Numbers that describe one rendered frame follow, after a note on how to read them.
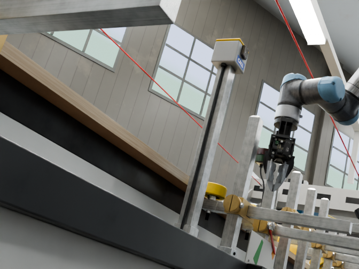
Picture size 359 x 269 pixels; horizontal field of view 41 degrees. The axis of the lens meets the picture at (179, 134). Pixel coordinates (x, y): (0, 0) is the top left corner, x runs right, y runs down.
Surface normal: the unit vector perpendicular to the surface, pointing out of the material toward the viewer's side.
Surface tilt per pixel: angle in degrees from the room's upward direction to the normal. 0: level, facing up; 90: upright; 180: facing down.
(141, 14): 180
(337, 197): 90
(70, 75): 90
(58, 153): 90
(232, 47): 90
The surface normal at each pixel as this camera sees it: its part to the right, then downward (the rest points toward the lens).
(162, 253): 0.86, 0.07
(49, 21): -0.25, 0.92
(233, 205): -0.45, -0.39
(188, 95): 0.59, -0.11
